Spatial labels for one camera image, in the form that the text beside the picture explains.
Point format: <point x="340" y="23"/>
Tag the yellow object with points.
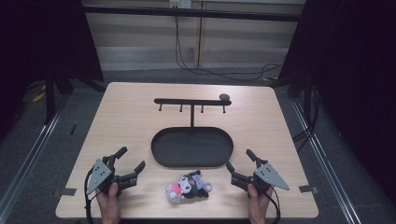
<point x="39" y="97"/>

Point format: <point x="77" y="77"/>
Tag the grey tape piece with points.
<point x="67" y="191"/>
<point x="308" y="188"/>

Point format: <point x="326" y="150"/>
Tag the white wall socket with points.
<point x="180" y="3"/>

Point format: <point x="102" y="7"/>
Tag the person's left hand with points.
<point x="109" y="202"/>

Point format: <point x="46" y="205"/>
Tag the black curtain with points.
<point x="40" y="40"/>
<point x="351" y="77"/>

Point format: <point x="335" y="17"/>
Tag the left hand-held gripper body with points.
<point x="100" y="174"/>

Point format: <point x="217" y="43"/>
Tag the black hook stand with tray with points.
<point x="192" y="146"/>

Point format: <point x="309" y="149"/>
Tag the black horizontal beam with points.
<point x="193" y="13"/>

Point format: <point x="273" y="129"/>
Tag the person's right hand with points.
<point x="257" y="203"/>

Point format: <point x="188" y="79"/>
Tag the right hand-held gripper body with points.
<point x="267" y="176"/>

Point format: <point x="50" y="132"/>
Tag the small grey round knob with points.
<point x="224" y="96"/>

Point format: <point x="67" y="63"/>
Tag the aluminium floor rail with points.
<point x="327" y="168"/>
<point x="29" y="158"/>

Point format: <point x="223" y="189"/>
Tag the black metal stand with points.
<point x="49" y="96"/>
<point x="308" y="102"/>

